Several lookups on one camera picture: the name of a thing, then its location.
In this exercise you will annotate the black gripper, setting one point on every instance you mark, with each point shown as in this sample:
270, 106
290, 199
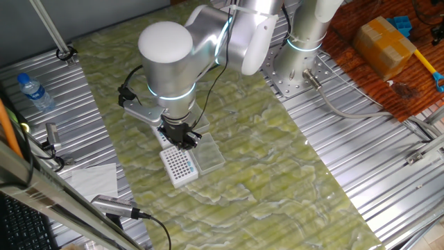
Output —
175, 128

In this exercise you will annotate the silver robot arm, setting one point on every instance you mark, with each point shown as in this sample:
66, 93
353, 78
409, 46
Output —
166, 69

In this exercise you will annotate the white pipette tip rack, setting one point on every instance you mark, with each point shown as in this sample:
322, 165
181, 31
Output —
177, 172
161, 141

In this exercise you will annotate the clear plastic rack lid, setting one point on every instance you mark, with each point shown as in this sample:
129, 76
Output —
203, 123
208, 156

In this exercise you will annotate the green marble pattern mat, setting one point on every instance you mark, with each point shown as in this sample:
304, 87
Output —
260, 156

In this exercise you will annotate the white paper sheet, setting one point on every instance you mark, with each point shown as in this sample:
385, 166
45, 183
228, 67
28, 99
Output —
95, 180

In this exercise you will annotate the clear water bottle blue cap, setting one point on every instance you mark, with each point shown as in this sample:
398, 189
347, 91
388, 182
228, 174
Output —
36, 93

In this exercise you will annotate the orange tube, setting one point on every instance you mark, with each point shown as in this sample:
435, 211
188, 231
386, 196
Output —
7, 128

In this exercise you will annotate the aluminium pole black clamp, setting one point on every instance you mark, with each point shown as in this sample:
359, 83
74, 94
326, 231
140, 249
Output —
48, 24

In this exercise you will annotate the brown wooden board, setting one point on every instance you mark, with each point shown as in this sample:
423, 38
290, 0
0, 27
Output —
364, 93

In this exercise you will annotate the black keyboard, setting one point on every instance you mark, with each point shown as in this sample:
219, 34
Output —
21, 229

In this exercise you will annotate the cardboard box yellow tape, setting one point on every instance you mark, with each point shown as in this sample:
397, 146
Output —
381, 47

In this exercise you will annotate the blue plastic tray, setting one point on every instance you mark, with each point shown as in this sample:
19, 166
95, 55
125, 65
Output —
402, 24

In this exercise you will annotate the black device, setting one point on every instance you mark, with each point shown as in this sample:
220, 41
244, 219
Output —
437, 33

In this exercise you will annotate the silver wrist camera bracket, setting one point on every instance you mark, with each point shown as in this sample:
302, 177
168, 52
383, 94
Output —
144, 112

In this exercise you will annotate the large silver camera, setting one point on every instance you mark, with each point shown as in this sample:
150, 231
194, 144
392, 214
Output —
112, 205

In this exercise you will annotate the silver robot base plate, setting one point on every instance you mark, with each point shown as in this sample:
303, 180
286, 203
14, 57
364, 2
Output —
288, 88

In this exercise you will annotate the small silver camera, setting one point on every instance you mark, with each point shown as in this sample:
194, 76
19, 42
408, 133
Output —
52, 133

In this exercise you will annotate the aluminium frame bar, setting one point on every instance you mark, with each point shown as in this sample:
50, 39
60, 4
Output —
52, 198

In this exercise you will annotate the aluminium frame profile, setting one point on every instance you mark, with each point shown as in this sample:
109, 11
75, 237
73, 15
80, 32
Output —
430, 147

